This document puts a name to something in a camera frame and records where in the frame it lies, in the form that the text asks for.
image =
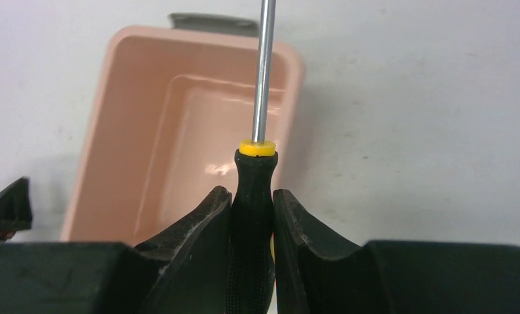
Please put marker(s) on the pink plastic bin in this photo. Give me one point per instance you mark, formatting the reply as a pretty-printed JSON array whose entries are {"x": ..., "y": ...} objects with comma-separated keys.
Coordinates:
[{"x": 171, "y": 107}]

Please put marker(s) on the black yellow screwdriver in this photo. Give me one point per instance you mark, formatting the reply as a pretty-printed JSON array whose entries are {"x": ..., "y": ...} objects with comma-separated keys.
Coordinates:
[{"x": 251, "y": 269}]

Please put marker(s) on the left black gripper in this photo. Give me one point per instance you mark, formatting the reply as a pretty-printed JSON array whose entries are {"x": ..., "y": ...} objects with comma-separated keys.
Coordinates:
[{"x": 16, "y": 213}]

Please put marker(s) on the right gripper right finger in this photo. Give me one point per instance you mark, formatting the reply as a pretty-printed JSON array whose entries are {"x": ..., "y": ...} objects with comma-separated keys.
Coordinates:
[{"x": 320, "y": 271}]

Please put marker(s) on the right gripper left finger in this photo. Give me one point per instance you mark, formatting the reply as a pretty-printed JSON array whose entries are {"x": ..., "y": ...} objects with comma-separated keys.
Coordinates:
[{"x": 182, "y": 269}]

